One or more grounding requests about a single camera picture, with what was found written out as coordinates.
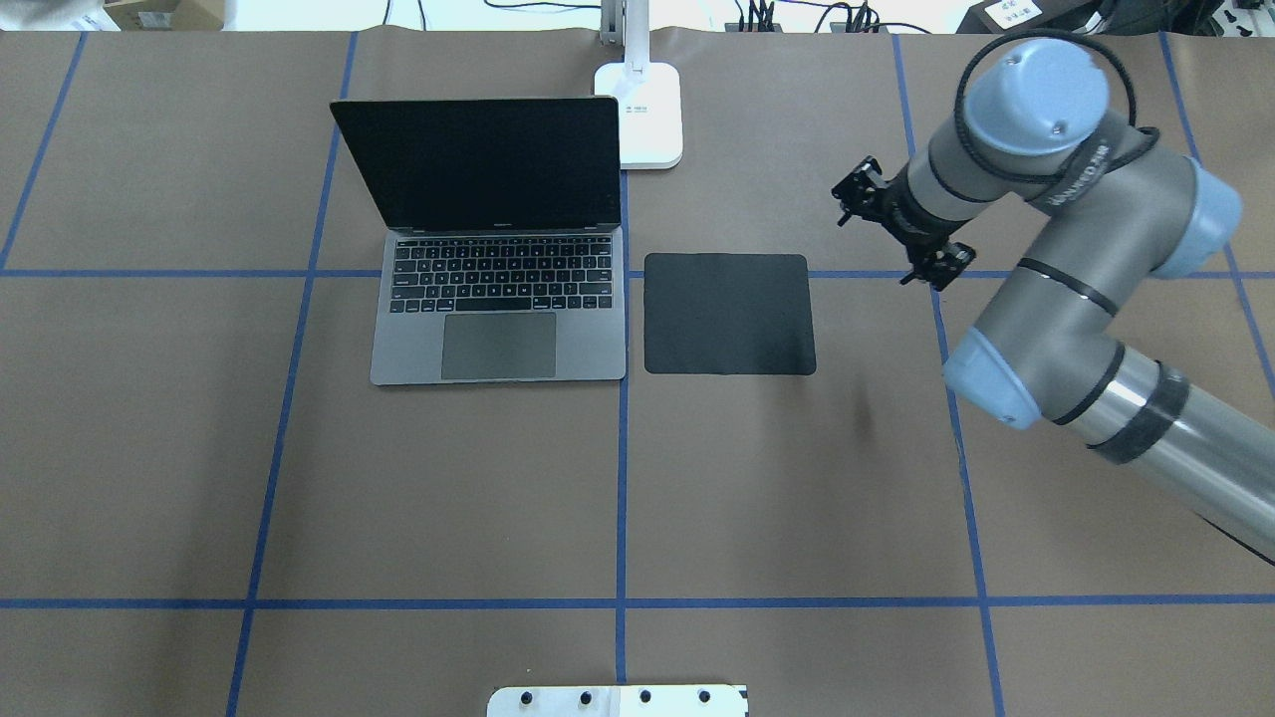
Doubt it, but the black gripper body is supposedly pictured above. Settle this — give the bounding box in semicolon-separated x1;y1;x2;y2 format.
873;175;952;262

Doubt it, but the black mouse pad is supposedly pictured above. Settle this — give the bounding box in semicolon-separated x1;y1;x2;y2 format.
643;253;817;376

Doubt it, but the grey laptop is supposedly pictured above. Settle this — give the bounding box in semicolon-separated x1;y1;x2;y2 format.
332;96;629;387

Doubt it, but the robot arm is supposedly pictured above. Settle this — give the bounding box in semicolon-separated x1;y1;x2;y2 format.
843;29;1272;560

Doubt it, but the cardboard box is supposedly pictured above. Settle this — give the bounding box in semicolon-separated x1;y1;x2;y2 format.
102;1;226;32

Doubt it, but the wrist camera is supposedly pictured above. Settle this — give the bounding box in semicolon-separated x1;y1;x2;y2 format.
833;154;890;227

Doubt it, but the aluminium frame post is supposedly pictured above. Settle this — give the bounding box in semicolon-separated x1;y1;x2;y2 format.
598;0;629;47

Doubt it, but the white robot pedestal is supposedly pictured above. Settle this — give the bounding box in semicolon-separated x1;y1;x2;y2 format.
486;683;750;716

